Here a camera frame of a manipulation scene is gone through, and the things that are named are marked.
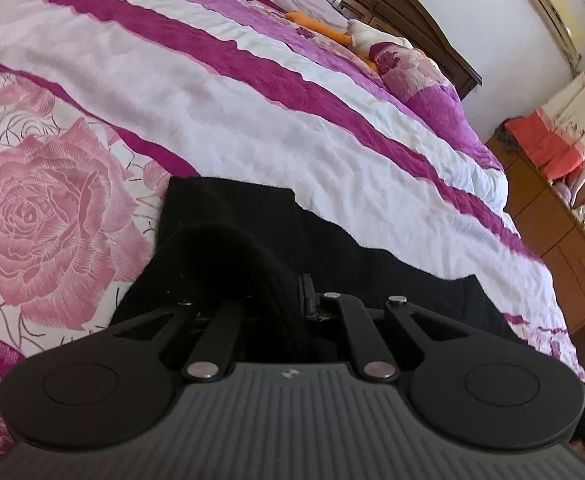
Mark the black button cardigan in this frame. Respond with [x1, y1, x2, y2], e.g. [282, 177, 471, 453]
[110, 175, 529, 367]

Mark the red and cream folded blanket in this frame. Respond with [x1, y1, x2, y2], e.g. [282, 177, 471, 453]
[503, 45, 585, 197]

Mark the lilac pillow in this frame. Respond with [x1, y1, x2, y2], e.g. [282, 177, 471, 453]
[262, 0, 349, 36]

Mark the white plush duck toy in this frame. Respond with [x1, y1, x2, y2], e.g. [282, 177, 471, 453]
[285, 10, 414, 72]

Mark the dark wooden headboard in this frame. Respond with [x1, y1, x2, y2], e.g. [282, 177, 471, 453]
[292, 0, 483, 99]

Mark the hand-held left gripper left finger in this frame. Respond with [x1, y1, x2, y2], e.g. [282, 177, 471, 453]
[106, 299, 247, 382]

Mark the low wooden cabinet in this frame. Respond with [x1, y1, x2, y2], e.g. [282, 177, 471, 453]
[487, 132, 585, 388]

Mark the floral pink pillow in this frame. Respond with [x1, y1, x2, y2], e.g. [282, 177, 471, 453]
[373, 42, 504, 172]

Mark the purple floral quilt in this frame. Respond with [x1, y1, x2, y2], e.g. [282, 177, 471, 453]
[0, 0, 585, 463]

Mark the beige air conditioner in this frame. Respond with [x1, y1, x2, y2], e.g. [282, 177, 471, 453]
[515, 0, 585, 79]

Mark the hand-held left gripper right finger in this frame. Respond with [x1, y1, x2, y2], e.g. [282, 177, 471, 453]
[297, 274, 478, 382]

